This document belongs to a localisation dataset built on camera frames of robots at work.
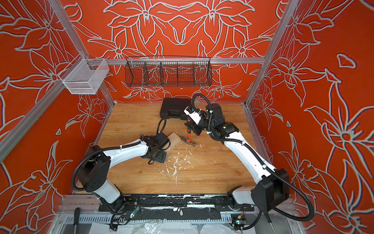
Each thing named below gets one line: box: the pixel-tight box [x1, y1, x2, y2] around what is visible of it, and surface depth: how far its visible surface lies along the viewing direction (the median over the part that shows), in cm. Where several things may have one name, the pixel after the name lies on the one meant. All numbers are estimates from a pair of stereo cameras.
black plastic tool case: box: [159, 97, 192, 121], surface depth 110 cm
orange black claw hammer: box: [180, 118, 197, 147], surface depth 86 cm
